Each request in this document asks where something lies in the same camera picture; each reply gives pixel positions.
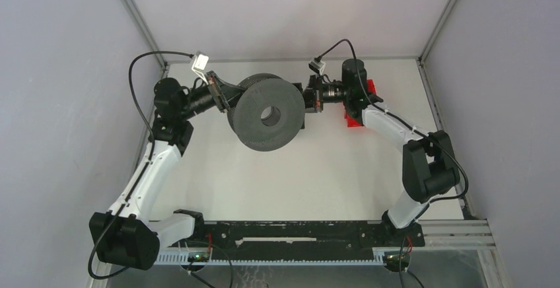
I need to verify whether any dark grey cable spool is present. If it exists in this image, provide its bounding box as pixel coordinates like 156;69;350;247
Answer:
227;73;301;152

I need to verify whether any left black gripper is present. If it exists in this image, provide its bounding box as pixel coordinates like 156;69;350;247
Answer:
178;71;254;122

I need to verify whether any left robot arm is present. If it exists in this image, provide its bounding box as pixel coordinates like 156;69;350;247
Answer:
89;71;246;270

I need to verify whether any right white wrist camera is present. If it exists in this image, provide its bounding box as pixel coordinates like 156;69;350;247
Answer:
308;57;326;76

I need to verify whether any left black camera cable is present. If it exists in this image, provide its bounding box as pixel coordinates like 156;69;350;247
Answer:
87;50;195;281

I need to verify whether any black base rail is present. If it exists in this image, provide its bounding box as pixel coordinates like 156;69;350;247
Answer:
173;221;426;262

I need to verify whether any red plastic bin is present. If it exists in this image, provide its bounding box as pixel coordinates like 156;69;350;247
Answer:
344;79;376;127

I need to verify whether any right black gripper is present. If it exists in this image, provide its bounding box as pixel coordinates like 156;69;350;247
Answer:
287;75;350;114

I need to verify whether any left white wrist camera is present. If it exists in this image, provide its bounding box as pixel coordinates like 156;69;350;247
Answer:
191;51;209;85

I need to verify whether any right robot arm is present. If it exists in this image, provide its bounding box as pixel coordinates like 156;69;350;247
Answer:
303;57;464;246

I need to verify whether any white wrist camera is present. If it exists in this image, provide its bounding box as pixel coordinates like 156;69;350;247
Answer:
191;51;209;85
308;57;326;76

